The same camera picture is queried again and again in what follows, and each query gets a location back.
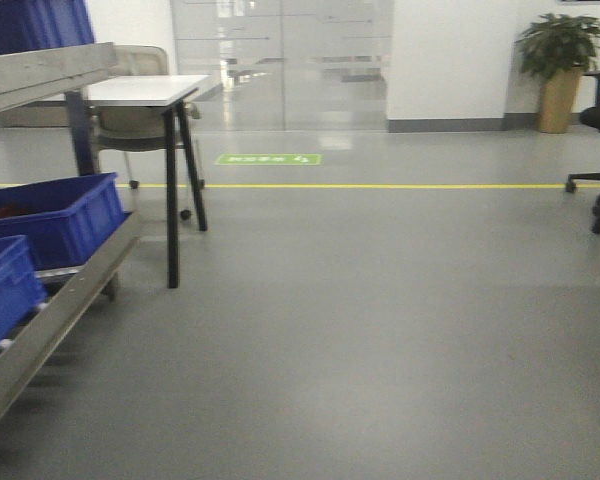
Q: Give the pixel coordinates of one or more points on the green floor sticker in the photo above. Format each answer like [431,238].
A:
[285,159]

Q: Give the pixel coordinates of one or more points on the blue crate on rack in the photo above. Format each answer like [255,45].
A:
[65,220]

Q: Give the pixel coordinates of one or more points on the beige office chair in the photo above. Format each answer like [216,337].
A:
[142,128]

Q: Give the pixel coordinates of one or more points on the white table black legs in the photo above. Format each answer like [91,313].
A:
[163,92]

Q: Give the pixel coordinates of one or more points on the blue crate front left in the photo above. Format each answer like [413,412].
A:
[20,290]

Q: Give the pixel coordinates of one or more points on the steel shelf rack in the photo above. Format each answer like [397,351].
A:
[29,77]

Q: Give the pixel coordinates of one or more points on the potted green plant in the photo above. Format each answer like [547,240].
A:
[557,49]

